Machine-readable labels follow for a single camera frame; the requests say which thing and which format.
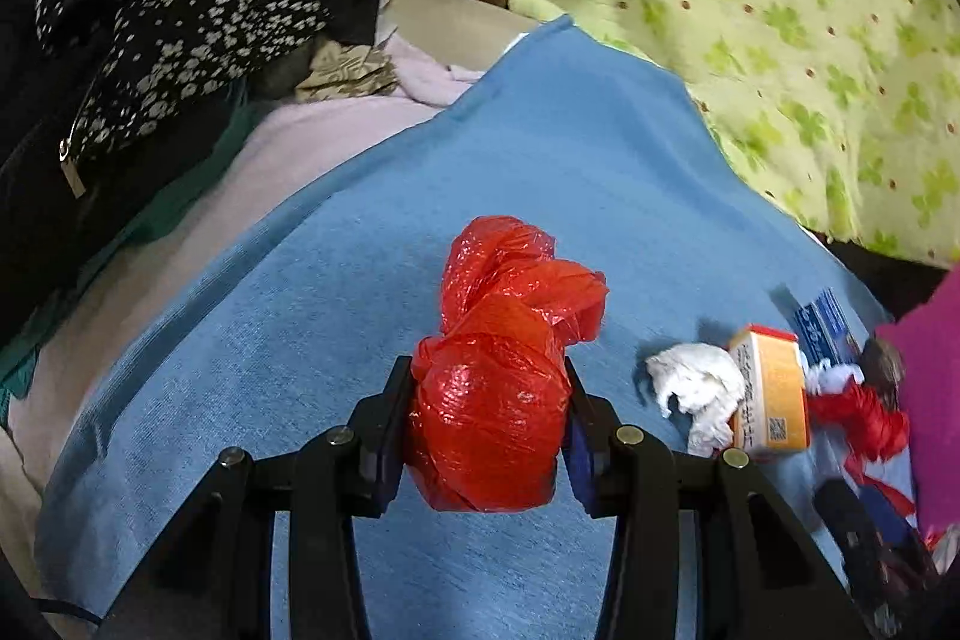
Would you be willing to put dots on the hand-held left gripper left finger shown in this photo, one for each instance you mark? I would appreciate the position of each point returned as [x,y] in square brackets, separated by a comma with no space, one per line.
[384,460]

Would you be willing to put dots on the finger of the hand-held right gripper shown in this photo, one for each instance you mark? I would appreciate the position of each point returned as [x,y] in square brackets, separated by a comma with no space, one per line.
[847,535]

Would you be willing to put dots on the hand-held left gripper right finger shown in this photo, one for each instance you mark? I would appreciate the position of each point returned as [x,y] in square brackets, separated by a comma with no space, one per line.
[581,464]

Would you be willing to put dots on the red plastic bag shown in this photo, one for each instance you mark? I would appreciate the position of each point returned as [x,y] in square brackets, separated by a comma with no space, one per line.
[487,400]

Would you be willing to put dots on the red plastic scrap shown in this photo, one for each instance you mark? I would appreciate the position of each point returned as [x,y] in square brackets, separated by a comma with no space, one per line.
[862,426]

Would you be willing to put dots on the crumpled white tissue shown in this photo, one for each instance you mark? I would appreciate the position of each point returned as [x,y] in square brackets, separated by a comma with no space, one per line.
[701,385]

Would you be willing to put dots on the orange cardboard box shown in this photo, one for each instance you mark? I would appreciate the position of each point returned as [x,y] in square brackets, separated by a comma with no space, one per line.
[772,396]

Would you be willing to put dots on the magenta pillow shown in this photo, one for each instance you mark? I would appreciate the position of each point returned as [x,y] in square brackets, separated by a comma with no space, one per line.
[930,385]

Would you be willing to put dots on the dark crumpled wrapper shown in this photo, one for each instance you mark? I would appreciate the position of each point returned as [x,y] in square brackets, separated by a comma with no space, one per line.
[881,366]

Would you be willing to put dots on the blue printed packet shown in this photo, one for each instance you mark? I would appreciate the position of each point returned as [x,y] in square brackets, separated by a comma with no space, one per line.
[825,321]

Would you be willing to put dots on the blue blanket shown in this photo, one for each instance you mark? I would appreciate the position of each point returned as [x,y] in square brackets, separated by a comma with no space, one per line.
[525,160]

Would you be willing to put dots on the teal cloth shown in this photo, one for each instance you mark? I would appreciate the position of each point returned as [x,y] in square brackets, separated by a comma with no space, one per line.
[172,209]

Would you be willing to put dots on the pale lilac cloth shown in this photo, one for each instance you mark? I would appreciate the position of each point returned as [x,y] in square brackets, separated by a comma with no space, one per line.
[322,130]

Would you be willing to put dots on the beige patterned cloth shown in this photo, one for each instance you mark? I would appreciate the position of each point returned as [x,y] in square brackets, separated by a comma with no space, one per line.
[345,74]

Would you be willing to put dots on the black bag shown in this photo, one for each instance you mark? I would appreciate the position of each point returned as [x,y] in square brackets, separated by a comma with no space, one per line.
[45,250]

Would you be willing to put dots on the metal zipper pull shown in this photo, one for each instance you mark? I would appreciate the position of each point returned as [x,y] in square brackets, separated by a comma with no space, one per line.
[73,168]

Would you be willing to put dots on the green clover print blanket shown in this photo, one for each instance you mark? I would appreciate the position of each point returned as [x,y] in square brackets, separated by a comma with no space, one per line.
[787,25]

